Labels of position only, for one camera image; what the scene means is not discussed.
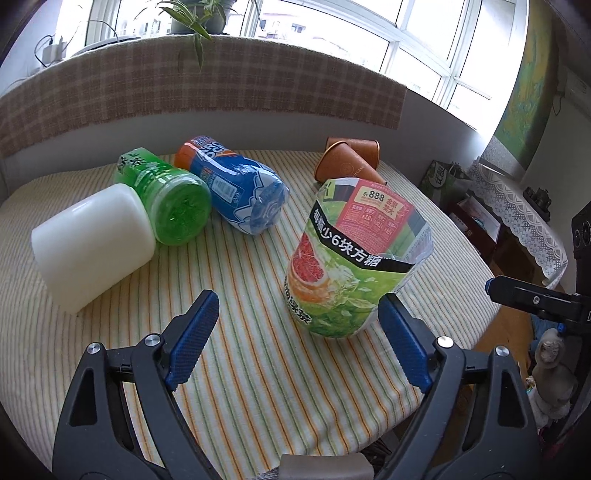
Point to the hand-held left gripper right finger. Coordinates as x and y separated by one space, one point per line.
407 344

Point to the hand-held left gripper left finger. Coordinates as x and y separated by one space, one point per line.
193 339

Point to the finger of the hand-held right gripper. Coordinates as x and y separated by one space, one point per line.
531 299

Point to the brown paper cup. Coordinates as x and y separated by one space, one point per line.
364 150
346 167

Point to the grey stone figurine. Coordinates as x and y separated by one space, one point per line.
551 374

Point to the black speaker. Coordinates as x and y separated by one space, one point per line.
582 249

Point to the striped tablecloth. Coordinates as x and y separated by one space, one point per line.
258 369

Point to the white lace cloth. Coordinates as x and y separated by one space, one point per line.
521 217

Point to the green grapefruit tea bottle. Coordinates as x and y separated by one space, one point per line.
351 267

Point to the open cardboard box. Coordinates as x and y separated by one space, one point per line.
475 219

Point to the dark teapot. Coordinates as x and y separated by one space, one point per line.
538 197

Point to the green plastic bottle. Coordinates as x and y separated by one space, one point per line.
173 203

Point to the white plastic jar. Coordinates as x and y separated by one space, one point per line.
92 244

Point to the blue label plastic bottle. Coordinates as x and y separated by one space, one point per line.
235 184

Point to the white air conditioner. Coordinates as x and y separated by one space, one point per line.
579 92

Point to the checked beige cloth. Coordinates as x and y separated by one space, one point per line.
231 87

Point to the potted green plant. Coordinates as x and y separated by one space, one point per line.
198 21

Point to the wall map poster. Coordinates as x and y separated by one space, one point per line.
531 92

